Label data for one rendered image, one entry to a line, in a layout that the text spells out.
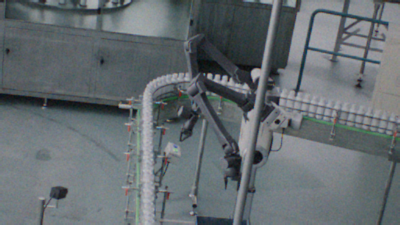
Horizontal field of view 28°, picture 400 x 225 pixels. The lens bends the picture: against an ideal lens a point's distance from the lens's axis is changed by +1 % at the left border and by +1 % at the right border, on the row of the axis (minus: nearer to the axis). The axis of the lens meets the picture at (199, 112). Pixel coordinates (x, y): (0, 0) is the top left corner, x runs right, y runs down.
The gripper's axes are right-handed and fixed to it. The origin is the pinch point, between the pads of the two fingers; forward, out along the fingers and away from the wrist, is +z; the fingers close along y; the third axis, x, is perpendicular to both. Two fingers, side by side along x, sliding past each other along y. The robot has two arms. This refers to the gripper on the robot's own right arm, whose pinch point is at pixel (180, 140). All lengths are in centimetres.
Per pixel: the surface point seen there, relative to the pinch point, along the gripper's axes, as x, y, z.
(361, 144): 150, -94, -22
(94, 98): -22, -302, 112
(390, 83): 240, -303, -38
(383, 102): 246, -304, -16
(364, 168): 238, -243, 38
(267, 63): -63, 281, -132
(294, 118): 94, -100, -17
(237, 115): 61, -125, 8
